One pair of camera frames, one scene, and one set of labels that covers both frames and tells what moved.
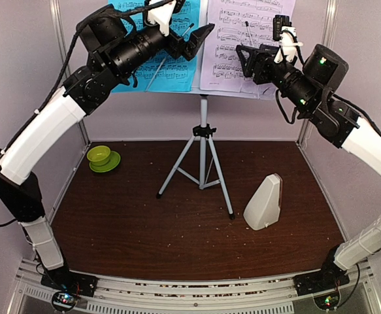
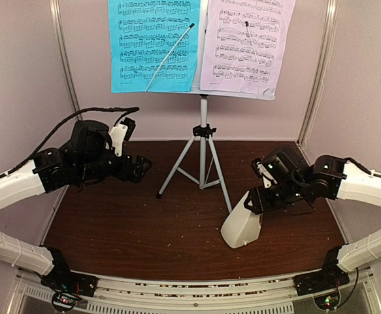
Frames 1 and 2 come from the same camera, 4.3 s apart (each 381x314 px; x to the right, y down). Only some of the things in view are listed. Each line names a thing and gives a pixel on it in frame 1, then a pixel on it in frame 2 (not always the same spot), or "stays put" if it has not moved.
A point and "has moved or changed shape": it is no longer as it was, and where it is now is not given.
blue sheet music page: x=168 y=72 stays put
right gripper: x=256 y=56 to x=258 y=208
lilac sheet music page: x=231 y=23 stays put
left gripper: x=177 y=47 to x=125 y=174
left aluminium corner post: x=59 y=21 stays put
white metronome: x=263 y=209 has moved or changed shape
